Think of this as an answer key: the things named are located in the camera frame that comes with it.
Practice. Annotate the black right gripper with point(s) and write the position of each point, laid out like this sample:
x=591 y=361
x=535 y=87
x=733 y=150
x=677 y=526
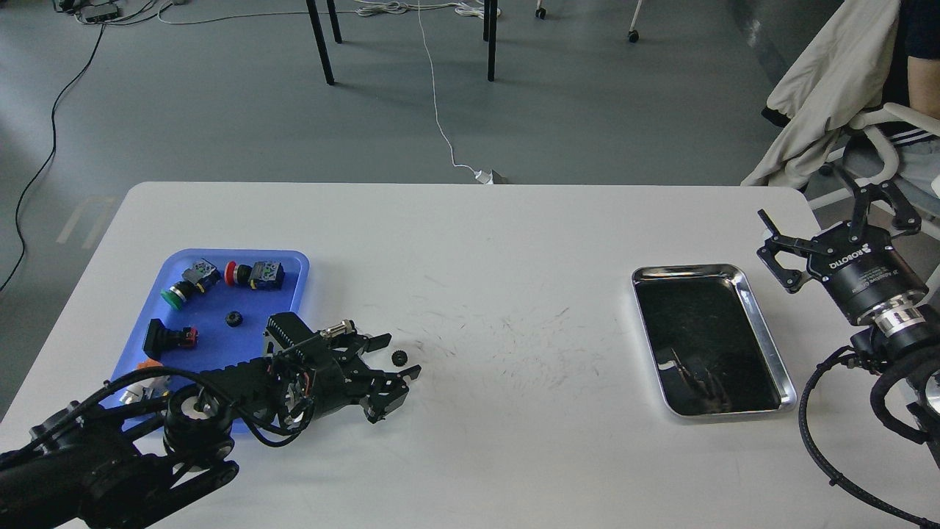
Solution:
x=866 y=275

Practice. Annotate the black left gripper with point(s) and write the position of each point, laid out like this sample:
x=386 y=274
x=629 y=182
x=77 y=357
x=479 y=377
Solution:
x=323 y=376

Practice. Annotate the small black gear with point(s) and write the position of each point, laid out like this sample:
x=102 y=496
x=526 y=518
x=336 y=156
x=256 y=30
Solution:
x=399 y=358
x=233 y=319

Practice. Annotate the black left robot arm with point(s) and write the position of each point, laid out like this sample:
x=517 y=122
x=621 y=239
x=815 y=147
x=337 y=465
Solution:
x=152 y=442

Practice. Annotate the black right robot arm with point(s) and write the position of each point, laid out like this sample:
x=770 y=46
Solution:
x=900 y=347

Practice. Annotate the white office chair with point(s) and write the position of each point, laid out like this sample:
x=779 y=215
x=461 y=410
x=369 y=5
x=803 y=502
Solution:
x=870 y=157

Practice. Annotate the steel metal tray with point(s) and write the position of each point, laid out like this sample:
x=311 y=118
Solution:
x=714 y=356

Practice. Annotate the beige jacket on chair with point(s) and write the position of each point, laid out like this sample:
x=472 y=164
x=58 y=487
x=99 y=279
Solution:
x=841 y=72

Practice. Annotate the blue plastic tray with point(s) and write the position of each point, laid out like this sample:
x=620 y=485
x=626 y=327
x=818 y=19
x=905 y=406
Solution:
x=218 y=345

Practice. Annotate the white power adapter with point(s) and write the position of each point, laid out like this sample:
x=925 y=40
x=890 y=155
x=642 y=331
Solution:
x=489 y=177

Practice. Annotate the black square push button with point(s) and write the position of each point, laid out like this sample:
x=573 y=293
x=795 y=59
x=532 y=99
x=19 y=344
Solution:
x=160 y=339

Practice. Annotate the black table leg left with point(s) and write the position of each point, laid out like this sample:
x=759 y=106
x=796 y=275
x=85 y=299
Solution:
x=319 y=35

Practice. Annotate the black table leg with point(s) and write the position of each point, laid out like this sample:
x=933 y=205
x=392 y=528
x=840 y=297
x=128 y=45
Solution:
x=490 y=21
x=319 y=35

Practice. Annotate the black table leg right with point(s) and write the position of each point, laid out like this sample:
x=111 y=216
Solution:
x=490 y=21

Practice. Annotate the black power strip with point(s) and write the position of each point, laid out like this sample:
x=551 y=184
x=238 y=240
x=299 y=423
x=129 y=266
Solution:
x=98 y=13

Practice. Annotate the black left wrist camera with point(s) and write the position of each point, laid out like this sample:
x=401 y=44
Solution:
x=283 y=330

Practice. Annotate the red push button switch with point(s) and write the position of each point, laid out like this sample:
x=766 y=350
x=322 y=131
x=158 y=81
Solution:
x=262 y=275

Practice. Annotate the green push button switch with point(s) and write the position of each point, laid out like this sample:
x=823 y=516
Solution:
x=197 y=279

